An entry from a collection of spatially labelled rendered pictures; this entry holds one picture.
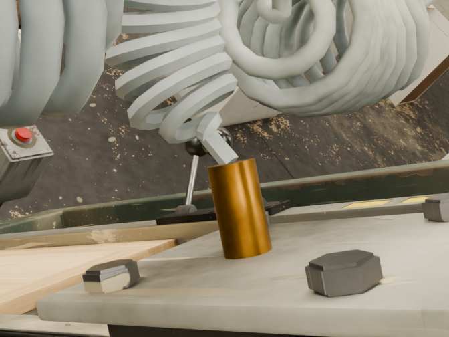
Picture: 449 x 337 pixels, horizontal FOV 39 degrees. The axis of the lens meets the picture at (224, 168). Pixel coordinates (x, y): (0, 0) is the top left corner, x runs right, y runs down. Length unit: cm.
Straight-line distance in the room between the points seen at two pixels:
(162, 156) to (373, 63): 305
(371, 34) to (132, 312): 14
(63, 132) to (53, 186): 36
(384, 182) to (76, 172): 211
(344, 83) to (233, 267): 9
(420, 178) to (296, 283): 79
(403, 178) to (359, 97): 68
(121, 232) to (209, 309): 81
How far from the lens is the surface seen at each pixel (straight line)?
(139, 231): 94
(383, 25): 27
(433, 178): 94
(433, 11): 619
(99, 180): 295
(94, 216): 138
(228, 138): 76
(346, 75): 24
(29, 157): 151
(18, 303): 73
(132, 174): 309
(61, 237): 108
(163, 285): 19
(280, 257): 20
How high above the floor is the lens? 195
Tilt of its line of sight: 34 degrees down
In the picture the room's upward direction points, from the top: 41 degrees clockwise
